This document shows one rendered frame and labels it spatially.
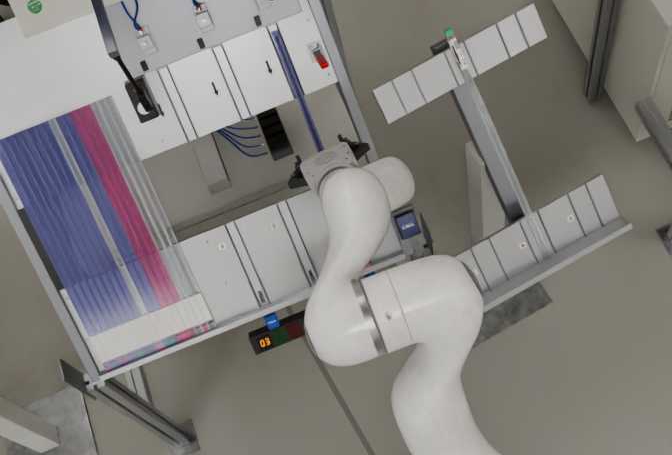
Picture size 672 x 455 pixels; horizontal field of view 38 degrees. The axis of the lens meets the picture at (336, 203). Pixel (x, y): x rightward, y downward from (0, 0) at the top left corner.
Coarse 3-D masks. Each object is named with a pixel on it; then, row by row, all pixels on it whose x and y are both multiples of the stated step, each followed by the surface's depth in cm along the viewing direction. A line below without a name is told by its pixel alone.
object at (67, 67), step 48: (0, 48) 176; (48, 48) 178; (96, 48) 179; (240, 48) 182; (288, 48) 183; (0, 96) 179; (48, 96) 180; (96, 96) 181; (192, 96) 183; (240, 96) 184; (288, 96) 186; (144, 144) 185
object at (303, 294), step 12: (396, 252) 197; (372, 264) 196; (384, 264) 195; (360, 276) 195; (312, 288) 195; (276, 300) 197; (288, 300) 194; (300, 300) 195; (252, 312) 195; (264, 312) 195; (228, 324) 194; (240, 324) 195; (204, 336) 194; (168, 348) 194; (180, 348) 194; (144, 360) 194; (108, 372) 194; (120, 372) 194
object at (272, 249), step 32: (224, 224) 191; (256, 224) 192; (288, 224) 193; (320, 224) 193; (192, 256) 192; (224, 256) 193; (256, 256) 193; (288, 256) 194; (320, 256) 195; (384, 256) 197; (64, 288) 190; (224, 288) 194; (256, 288) 195; (288, 288) 196; (224, 320) 196; (96, 352) 195
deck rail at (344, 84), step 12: (312, 0) 180; (312, 12) 181; (324, 24) 182; (324, 36) 182; (336, 48) 183; (336, 60) 184; (336, 72) 184; (348, 84) 185; (348, 96) 186; (348, 108) 188; (360, 120) 187; (360, 132) 188; (372, 144) 189; (372, 156) 190; (408, 240) 195; (408, 252) 196
